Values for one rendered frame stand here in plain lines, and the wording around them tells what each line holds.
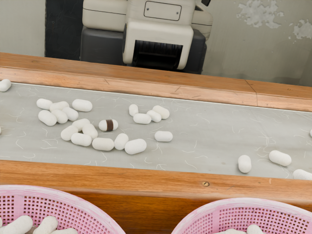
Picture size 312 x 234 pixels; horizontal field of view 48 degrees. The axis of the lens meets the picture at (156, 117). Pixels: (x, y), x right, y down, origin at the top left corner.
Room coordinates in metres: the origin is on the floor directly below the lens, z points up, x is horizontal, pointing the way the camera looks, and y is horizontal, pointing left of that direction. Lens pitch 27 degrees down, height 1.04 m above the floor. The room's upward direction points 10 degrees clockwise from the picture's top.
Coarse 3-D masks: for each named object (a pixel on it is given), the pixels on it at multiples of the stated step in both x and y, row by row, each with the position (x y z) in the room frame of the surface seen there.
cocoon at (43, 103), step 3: (39, 99) 0.56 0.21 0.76; (42, 99) 0.56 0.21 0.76; (45, 99) 0.56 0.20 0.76; (39, 102) 0.56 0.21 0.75; (42, 102) 0.56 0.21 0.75; (45, 102) 0.56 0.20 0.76; (48, 102) 0.56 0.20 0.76; (51, 102) 0.56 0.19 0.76; (39, 105) 0.55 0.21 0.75; (42, 105) 0.55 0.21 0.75; (45, 105) 0.55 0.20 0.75; (48, 105) 0.55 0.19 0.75; (42, 108) 0.56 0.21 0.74; (45, 108) 0.55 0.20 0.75; (48, 108) 0.55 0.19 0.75
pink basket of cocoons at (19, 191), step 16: (0, 192) 0.30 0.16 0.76; (16, 192) 0.31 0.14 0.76; (32, 192) 0.31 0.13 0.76; (48, 192) 0.31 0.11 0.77; (64, 192) 0.31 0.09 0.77; (16, 208) 0.30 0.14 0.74; (48, 208) 0.31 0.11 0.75; (80, 208) 0.30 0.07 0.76; (96, 208) 0.30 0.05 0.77; (64, 224) 0.30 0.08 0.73; (80, 224) 0.29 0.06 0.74; (96, 224) 0.29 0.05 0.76; (112, 224) 0.28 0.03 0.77
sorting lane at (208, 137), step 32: (0, 96) 0.58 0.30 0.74; (32, 96) 0.60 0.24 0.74; (64, 96) 0.63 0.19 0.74; (96, 96) 0.65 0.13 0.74; (128, 96) 0.68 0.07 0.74; (32, 128) 0.49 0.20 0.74; (64, 128) 0.50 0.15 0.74; (96, 128) 0.52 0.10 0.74; (128, 128) 0.54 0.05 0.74; (160, 128) 0.56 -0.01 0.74; (192, 128) 0.58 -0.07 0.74; (224, 128) 0.61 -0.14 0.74; (256, 128) 0.63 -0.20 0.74; (288, 128) 0.66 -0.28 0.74; (32, 160) 0.40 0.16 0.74; (64, 160) 0.41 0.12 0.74; (96, 160) 0.43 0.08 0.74; (128, 160) 0.44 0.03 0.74; (160, 160) 0.46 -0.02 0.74; (192, 160) 0.47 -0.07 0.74; (224, 160) 0.49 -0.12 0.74; (256, 160) 0.51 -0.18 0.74
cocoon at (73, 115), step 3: (63, 108) 0.54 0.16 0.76; (66, 108) 0.54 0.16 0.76; (69, 108) 0.54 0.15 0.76; (63, 111) 0.54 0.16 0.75; (66, 111) 0.53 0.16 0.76; (69, 111) 0.53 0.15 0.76; (72, 111) 0.53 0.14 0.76; (75, 111) 0.54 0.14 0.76; (69, 114) 0.53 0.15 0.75; (72, 114) 0.53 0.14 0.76; (75, 114) 0.53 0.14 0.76; (69, 117) 0.53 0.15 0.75; (72, 117) 0.53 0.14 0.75; (75, 117) 0.53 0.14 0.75; (72, 120) 0.53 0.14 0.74
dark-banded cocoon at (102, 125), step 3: (102, 120) 0.52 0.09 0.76; (105, 120) 0.52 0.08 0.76; (114, 120) 0.53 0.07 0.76; (99, 123) 0.52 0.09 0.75; (102, 123) 0.51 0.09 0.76; (105, 123) 0.51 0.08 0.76; (114, 123) 0.52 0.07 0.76; (117, 123) 0.53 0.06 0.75; (99, 126) 0.51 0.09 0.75; (102, 126) 0.51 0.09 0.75; (105, 126) 0.51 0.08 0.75; (114, 126) 0.52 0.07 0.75; (117, 126) 0.52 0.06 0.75; (102, 129) 0.51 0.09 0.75; (105, 129) 0.51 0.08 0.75; (114, 129) 0.52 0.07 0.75
